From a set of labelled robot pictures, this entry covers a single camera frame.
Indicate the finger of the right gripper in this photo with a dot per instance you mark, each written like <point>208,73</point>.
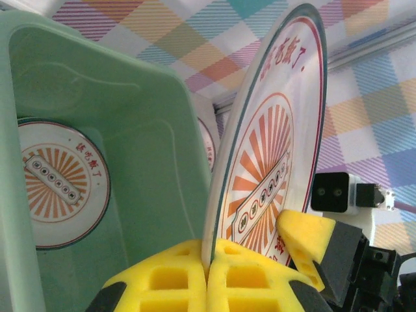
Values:
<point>305,234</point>

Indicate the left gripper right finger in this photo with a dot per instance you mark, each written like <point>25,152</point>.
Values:
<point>269,292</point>

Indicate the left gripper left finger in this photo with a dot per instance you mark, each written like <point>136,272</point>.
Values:
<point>136,276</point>

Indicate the orange sunburst plate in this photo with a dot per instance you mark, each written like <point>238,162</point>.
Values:
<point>276,136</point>
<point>65,182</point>
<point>208,146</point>

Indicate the green plastic bin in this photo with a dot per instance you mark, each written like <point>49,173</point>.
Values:
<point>146,130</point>

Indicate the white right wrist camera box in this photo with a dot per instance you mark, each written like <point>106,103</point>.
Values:
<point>330,193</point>

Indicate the aluminium side rail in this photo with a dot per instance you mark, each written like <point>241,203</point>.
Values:
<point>226,104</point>

